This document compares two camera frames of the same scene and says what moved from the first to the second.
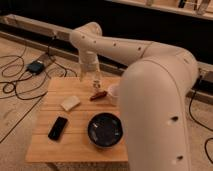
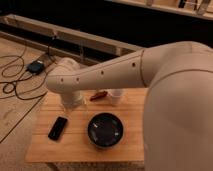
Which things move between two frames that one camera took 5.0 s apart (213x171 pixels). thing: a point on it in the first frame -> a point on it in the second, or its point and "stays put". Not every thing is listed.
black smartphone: (57, 128) stays put
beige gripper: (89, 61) -> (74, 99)
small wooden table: (61, 132) stays put
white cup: (114, 92) stays put
